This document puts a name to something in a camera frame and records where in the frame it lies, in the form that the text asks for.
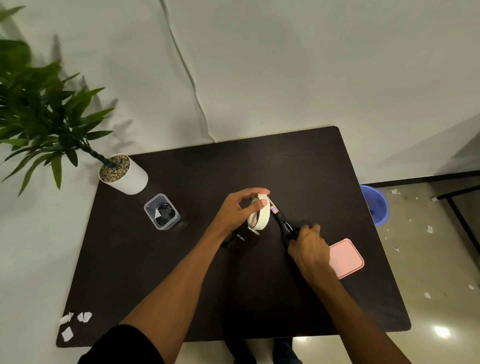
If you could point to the black object under tape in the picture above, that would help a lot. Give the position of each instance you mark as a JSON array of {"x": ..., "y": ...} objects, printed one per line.
[{"x": 238, "y": 240}]

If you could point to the person's left hand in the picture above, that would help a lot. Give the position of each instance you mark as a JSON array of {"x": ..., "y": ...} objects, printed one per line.
[{"x": 228, "y": 217}]

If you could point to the clear plastic container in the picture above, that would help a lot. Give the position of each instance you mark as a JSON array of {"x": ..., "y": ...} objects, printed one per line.
[{"x": 162, "y": 212}]

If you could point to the scattered white paper bits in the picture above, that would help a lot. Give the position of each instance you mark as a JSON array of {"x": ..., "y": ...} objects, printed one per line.
[{"x": 429, "y": 228}]

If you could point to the blue plastic bucket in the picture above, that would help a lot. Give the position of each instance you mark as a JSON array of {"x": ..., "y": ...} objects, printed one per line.
[{"x": 375, "y": 204}]

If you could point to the white paper scrap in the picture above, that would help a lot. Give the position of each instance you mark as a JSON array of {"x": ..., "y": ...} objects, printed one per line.
[
  {"x": 66, "y": 318},
  {"x": 67, "y": 334},
  {"x": 85, "y": 317}
]

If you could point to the person's right fingers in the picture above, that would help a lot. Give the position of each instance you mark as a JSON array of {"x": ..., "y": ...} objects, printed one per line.
[{"x": 310, "y": 230}]

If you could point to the cream masking tape roll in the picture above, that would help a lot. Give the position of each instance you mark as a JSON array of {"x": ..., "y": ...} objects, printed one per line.
[{"x": 262, "y": 219}]

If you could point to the pink rectangular lid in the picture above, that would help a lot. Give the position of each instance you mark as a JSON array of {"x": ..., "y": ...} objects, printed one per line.
[{"x": 347, "y": 260}]

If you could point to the person's left thumb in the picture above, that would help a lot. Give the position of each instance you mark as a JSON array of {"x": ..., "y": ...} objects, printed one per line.
[{"x": 259, "y": 205}]

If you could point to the person's left forearm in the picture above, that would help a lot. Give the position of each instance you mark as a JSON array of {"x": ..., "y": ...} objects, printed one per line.
[{"x": 176, "y": 281}]

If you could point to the person's right hand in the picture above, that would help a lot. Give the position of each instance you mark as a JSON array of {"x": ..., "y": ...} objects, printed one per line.
[{"x": 313, "y": 255}]

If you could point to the green plant in white pot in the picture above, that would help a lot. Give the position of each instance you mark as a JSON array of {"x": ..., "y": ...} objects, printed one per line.
[{"x": 123, "y": 176}]

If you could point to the person's legs in jeans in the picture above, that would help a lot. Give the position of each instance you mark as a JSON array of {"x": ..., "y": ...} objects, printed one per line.
[{"x": 240, "y": 352}]

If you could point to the person's right forearm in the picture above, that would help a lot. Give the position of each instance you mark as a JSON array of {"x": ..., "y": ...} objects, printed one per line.
[{"x": 352, "y": 318}]

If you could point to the black scissors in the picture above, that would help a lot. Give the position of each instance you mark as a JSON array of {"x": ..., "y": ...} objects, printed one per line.
[{"x": 284, "y": 225}]

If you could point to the black metal table frame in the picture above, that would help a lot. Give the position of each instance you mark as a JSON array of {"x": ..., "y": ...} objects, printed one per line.
[{"x": 459, "y": 215}]

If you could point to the black sleeve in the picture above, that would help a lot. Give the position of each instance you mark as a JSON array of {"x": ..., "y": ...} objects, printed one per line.
[{"x": 120, "y": 347}]

